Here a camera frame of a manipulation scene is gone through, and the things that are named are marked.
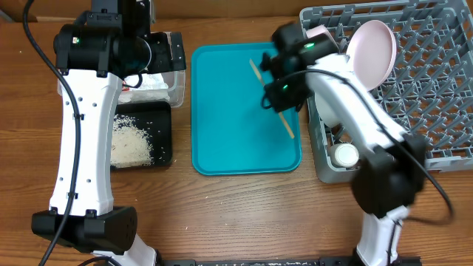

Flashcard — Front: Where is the wooden chopstick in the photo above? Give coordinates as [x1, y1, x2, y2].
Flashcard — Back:
[249, 58, 295, 139]

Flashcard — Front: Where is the white napkin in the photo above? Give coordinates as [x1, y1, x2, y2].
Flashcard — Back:
[118, 74, 170, 104]

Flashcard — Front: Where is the grey bowl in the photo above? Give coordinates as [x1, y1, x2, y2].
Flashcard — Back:
[315, 94, 341, 128]

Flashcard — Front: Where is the white shallow bowl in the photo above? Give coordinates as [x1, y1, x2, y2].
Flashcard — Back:
[306, 25, 338, 48]

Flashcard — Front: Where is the white cup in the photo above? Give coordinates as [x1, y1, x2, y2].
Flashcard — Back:
[329, 143, 359, 168]

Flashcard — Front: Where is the white rice pile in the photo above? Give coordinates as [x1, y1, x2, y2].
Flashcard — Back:
[111, 115, 154, 168]

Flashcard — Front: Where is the large white plate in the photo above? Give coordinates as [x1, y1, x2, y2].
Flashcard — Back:
[346, 20, 397, 91]

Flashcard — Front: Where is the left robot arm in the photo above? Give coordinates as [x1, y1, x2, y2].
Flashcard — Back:
[31, 0, 186, 265]

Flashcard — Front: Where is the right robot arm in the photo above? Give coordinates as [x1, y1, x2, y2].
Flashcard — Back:
[259, 23, 426, 265]

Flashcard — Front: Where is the clear plastic waste bin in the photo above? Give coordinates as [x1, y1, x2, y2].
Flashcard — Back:
[57, 31, 186, 110]

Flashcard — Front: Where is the grey dishwasher rack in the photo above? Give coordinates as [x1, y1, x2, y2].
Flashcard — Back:
[299, 0, 472, 172]

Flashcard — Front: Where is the black rectangular tray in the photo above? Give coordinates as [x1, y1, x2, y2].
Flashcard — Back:
[111, 101, 173, 170]

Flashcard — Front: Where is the teal serving tray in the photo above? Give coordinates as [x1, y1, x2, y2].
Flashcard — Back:
[191, 42, 302, 176]

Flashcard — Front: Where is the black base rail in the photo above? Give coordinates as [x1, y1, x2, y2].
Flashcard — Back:
[158, 256, 422, 266]

